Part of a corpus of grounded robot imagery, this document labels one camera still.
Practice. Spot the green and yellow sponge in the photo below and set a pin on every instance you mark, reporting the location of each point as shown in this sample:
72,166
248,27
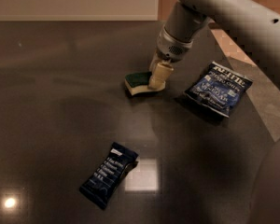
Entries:
139,83

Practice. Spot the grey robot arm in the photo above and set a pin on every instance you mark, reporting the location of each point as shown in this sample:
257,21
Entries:
254,28

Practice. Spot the dark blue rxbar wrapper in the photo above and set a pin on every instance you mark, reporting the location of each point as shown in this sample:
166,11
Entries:
100,186

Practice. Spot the blue kettle chips bag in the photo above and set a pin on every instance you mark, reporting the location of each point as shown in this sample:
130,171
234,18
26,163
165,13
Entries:
220,89

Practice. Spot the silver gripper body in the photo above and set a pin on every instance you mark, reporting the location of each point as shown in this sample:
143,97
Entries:
172,48

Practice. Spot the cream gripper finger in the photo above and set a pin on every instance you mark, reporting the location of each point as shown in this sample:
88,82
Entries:
159,74
155,60

